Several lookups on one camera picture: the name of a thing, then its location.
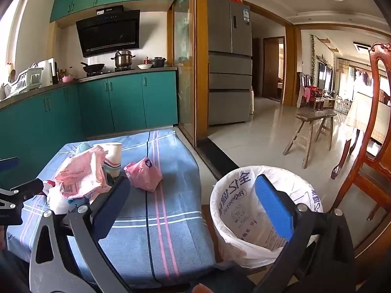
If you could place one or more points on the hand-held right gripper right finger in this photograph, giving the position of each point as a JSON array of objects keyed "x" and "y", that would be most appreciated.
[{"x": 273, "y": 207}]

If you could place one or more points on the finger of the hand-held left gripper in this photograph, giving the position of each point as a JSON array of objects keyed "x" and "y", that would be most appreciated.
[
  {"x": 7, "y": 163},
  {"x": 27, "y": 187}
]

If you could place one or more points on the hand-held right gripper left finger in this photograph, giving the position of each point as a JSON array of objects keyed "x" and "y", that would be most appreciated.
[{"x": 110, "y": 210}]

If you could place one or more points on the white plastic bag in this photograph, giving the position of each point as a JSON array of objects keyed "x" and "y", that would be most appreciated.
[{"x": 58, "y": 201}]

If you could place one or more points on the white-lined trash bin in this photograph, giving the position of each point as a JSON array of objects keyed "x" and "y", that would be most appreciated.
[{"x": 232, "y": 195}]

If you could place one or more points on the small pink plastic bag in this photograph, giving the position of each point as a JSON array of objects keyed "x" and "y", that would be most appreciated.
[{"x": 142, "y": 175}]

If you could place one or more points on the large pink plastic bag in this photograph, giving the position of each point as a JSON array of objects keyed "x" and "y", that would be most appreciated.
[{"x": 79, "y": 174}]

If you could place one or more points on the white paper cup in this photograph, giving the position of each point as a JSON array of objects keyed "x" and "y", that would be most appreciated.
[{"x": 114, "y": 158}]

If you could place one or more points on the light blue plastic bag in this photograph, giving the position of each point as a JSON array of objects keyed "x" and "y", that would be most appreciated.
[{"x": 82, "y": 149}]

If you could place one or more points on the person's right hand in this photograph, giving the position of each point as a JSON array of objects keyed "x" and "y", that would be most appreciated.
[{"x": 202, "y": 289}]

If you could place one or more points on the blue striped cloth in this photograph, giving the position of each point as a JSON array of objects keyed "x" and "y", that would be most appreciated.
[{"x": 171, "y": 189}]

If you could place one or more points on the white dish rack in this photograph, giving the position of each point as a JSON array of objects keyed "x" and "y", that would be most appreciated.
[{"x": 24, "y": 81}]

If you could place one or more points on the carved red-brown wooden chair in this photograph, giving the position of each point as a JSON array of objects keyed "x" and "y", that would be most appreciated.
[{"x": 363, "y": 171}]

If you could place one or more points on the white kitchen appliance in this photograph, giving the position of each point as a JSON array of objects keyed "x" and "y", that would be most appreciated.
[{"x": 47, "y": 73}]

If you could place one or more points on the wooden bench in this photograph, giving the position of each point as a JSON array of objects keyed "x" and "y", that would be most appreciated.
[{"x": 314, "y": 116}]

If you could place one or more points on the pink container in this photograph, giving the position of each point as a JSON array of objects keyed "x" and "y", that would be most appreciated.
[{"x": 67, "y": 78}]

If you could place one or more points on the teal lower cabinets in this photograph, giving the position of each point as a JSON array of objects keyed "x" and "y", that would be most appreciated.
[{"x": 128, "y": 103}]

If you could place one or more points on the pink garment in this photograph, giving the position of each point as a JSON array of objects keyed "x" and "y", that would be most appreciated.
[{"x": 308, "y": 94}]

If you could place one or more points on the white baby fence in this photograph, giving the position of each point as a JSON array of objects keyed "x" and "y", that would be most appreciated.
[{"x": 342, "y": 105}]

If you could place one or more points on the dining table with cloth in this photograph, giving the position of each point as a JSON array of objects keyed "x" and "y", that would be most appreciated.
[{"x": 360, "y": 113}]

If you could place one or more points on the black wok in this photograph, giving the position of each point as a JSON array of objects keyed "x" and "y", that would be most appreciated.
[{"x": 93, "y": 67}]

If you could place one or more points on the gas stove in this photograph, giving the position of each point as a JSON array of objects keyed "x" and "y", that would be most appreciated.
[{"x": 107, "y": 72}]

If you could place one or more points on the television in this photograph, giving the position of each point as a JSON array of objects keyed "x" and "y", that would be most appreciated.
[{"x": 325, "y": 77}]

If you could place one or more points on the brown wooden door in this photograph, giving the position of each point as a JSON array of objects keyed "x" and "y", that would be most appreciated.
[{"x": 270, "y": 67}]

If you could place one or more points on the silver refrigerator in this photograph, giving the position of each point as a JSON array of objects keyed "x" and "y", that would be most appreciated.
[{"x": 229, "y": 67}]

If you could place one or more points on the white bowl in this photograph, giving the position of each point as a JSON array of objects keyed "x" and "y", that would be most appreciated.
[{"x": 144, "y": 66}]

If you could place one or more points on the steel stock pot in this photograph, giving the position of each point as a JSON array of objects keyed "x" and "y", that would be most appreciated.
[{"x": 123, "y": 59}]

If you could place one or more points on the hanging green vine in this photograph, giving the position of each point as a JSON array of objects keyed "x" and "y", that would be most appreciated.
[{"x": 313, "y": 58}]

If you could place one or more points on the black cooking pot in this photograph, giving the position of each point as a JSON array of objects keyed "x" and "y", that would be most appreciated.
[{"x": 158, "y": 62}]

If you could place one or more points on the wood-framed sliding glass door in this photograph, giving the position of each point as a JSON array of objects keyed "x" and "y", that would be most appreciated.
[{"x": 183, "y": 67}]

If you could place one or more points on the black range hood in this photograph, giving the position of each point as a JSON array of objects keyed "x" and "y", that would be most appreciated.
[{"x": 107, "y": 33}]

